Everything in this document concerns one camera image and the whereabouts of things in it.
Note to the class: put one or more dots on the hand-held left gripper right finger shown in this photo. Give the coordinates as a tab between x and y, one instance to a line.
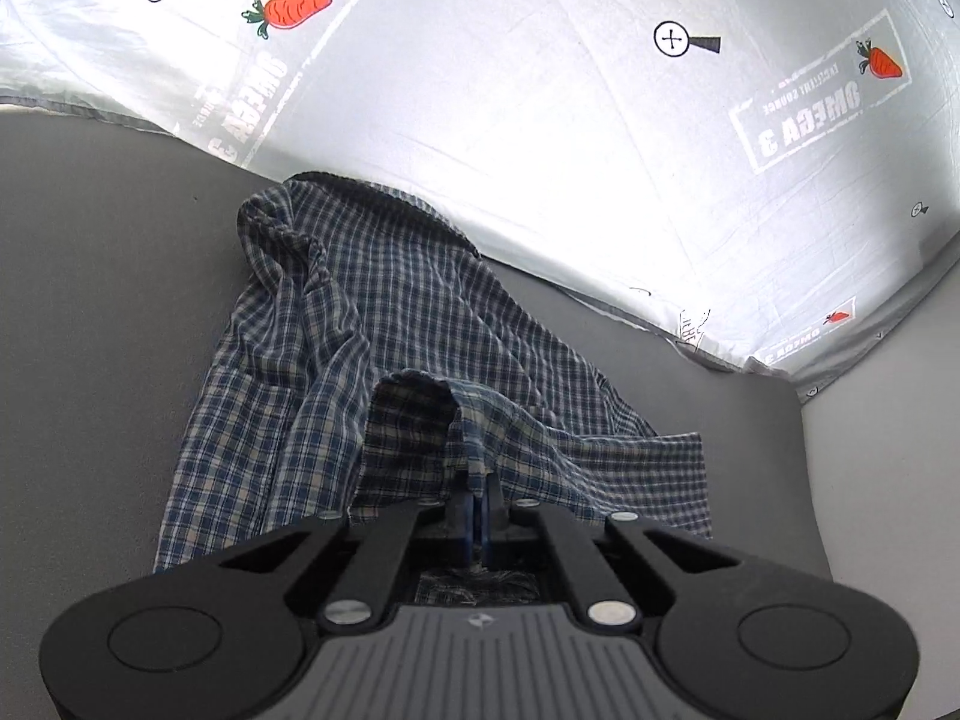
493	525

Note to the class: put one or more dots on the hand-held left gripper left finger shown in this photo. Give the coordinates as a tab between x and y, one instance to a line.
469	532

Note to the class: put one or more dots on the blue plaid shirt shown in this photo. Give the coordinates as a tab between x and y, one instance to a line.
375	315

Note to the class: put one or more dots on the printed white sheet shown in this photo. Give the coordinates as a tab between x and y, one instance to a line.
525	127

